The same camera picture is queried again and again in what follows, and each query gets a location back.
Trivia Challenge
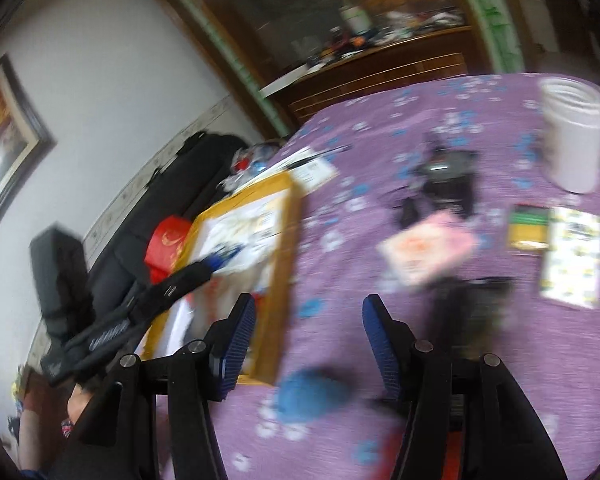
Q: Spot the cluttered wooden counter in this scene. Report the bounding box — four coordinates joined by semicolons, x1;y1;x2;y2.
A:
257;10;476;126

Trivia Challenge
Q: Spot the yellow edged storage box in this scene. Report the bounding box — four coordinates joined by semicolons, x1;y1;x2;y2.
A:
145;172;306;386

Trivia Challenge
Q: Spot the bamboo painted pillar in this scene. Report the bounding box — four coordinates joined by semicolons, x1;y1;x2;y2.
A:
165;0;293;138
447;0;526;76

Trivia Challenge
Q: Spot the white notepad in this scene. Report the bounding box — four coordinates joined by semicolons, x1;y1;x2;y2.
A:
270;146;341;196

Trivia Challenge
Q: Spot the pink soft pack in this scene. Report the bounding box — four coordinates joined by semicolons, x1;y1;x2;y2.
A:
377;210;478;288

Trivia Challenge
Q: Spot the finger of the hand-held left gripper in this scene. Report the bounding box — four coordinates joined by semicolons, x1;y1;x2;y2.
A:
125;242;248;328

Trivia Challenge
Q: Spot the person's left hand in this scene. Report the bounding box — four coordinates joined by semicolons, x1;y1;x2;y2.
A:
66;380;108;431

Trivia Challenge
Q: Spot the white printed pack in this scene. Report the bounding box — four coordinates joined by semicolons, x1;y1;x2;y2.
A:
539;206;600;309

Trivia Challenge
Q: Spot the white jug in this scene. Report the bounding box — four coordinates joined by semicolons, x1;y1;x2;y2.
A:
339;4;373;36

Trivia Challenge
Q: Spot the black pouch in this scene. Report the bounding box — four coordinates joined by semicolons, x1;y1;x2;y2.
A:
430;277;516;361

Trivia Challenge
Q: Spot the black sofa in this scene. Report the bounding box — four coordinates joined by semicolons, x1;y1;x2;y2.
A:
85;132;281;301

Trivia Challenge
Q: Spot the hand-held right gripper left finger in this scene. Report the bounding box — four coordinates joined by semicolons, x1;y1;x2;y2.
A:
50;292;258;480

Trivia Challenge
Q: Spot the white plastic jar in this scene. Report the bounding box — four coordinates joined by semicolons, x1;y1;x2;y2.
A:
539;77;600;195

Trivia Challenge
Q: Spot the green yellow pack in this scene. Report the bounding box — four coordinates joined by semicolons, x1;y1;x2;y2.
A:
509;203;552;251

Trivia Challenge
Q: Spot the framed wall picture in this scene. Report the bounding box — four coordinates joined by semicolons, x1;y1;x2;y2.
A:
0;55;58;261

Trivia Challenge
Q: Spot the pile of plastic bags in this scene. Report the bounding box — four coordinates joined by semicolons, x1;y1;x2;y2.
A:
220;140;281;196

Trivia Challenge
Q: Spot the blue yarn ball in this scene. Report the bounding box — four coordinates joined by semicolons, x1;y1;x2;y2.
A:
277;367;356;423

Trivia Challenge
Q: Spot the red gift bag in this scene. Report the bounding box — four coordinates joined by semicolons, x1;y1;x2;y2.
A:
145;216;193;283

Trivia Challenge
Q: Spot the person's left forearm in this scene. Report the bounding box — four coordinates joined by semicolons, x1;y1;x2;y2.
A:
17;400;73;476

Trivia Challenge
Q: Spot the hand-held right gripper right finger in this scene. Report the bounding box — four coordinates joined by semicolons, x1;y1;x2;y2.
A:
362;295;568;480

